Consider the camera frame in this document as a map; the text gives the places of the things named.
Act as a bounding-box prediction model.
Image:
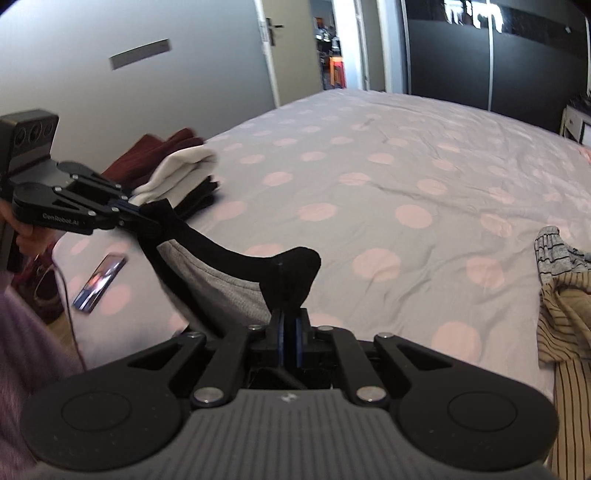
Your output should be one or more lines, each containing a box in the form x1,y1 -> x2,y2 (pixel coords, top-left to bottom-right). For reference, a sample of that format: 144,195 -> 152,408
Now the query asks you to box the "black garment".
129,178 -> 322,313

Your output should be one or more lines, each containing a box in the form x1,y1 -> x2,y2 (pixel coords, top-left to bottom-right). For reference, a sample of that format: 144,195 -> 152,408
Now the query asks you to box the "person's left hand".
0,200 -> 57,257

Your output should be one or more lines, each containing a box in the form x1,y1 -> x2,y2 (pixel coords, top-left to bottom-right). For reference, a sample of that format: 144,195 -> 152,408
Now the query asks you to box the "grey folded garment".
155,240 -> 271,338

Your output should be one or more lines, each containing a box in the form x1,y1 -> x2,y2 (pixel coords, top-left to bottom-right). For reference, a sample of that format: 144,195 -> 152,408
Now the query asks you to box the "dark red folded garment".
102,128 -> 204,191

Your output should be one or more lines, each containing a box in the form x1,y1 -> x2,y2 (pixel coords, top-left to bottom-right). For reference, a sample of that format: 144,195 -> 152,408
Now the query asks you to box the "smartphone with lit screen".
72,253 -> 127,314

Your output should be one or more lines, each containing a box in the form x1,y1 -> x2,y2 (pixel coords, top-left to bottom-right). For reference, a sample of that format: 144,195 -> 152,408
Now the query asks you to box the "white folded garment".
129,145 -> 217,207

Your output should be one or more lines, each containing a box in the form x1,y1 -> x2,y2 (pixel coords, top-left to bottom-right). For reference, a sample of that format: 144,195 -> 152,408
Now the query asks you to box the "grey polka dot bedsheet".
51,87 -> 591,402

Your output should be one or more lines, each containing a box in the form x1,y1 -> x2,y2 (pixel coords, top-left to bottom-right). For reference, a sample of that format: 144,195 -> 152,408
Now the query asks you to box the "purple fuzzy sleeve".
1,272 -> 82,479

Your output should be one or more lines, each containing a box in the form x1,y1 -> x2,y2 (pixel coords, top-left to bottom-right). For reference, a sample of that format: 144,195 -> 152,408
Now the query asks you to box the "beige striped garment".
537,272 -> 590,479

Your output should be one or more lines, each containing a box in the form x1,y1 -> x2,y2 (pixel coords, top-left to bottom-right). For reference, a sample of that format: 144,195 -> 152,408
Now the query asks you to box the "grey striped garment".
534,226 -> 590,285

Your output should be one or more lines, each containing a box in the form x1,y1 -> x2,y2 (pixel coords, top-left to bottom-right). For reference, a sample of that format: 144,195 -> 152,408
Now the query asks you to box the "cream room door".
254,0 -> 322,108

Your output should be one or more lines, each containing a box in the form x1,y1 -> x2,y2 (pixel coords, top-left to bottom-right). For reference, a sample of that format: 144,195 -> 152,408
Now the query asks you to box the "white bedside table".
560,94 -> 591,148

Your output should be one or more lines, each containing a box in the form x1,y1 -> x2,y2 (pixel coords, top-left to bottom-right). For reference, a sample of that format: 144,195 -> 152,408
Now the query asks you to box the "dark sliding wardrobe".
401,0 -> 590,132

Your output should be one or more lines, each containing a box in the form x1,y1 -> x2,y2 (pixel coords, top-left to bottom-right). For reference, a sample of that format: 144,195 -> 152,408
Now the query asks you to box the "grey wall plate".
109,39 -> 171,70

